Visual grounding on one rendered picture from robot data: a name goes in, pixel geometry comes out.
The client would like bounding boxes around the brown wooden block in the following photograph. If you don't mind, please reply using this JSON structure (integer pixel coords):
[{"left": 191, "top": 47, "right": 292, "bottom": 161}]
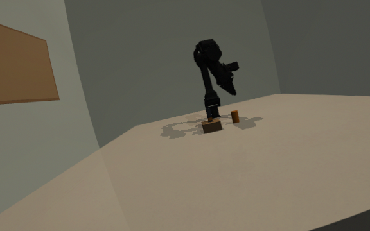
[{"left": 202, "top": 118, "right": 222, "bottom": 134}]

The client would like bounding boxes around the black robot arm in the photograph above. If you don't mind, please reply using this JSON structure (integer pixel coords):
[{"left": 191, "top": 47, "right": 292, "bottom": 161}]
[{"left": 193, "top": 39, "right": 239, "bottom": 119}]

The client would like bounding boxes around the orange-brown tapered cylinder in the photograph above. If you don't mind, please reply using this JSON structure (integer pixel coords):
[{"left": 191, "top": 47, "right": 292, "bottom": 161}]
[{"left": 231, "top": 110, "right": 239, "bottom": 123}]

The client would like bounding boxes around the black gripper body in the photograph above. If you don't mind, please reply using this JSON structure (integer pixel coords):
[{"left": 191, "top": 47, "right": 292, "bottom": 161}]
[{"left": 209, "top": 62, "right": 234, "bottom": 86}]

